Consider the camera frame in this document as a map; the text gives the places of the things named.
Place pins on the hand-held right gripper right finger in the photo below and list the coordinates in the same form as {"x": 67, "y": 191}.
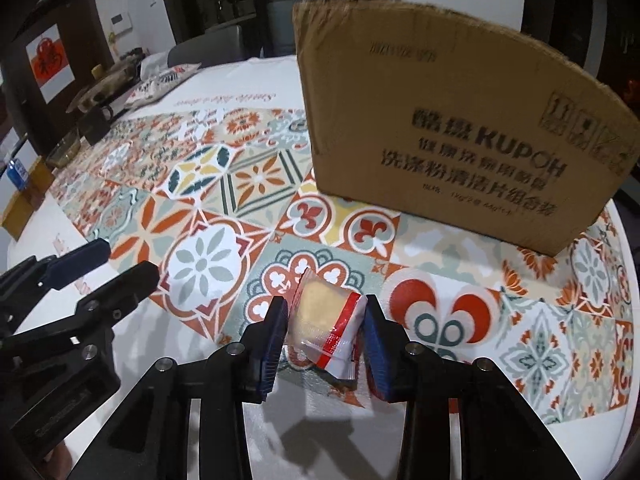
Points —
{"x": 380, "y": 360}

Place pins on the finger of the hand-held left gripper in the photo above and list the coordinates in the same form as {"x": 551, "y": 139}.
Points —
{"x": 85, "y": 255}
{"x": 130, "y": 285}

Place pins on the yellow cardboard box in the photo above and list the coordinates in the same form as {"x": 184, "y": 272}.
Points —
{"x": 25, "y": 205}

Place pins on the white red-striped pastry packet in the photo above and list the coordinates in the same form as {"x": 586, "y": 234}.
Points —
{"x": 320, "y": 320}

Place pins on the glass bowl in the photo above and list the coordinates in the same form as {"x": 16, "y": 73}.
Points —
{"x": 62, "y": 150}

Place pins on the brown cardboard box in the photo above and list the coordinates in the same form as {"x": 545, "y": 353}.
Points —
{"x": 450, "y": 135}

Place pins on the dark wooden door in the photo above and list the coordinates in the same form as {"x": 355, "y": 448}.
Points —
{"x": 90, "y": 45}

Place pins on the black mug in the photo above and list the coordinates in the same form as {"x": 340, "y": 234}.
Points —
{"x": 95, "y": 125}

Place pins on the dark tea tray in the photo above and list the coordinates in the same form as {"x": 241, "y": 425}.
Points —
{"x": 107, "y": 80}

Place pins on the person's left forearm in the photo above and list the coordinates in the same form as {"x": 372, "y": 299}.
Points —
{"x": 55, "y": 452}

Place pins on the patterned tile-print table mat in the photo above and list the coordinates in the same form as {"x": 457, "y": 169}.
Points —
{"x": 215, "y": 260}

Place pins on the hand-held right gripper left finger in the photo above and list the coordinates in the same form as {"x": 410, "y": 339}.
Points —
{"x": 270, "y": 355}

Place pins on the red and white wall poster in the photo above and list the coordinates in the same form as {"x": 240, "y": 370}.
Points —
{"x": 50, "y": 60}

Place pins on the white wall switch panel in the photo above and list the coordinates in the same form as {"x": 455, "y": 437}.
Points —
{"x": 121, "y": 19}

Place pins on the small blue box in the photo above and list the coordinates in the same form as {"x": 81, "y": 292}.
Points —
{"x": 16, "y": 174}

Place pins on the grey chair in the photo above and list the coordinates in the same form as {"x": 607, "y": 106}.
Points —
{"x": 210, "y": 47}

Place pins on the patterned cushion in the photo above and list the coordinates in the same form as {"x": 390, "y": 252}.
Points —
{"x": 162, "y": 85}

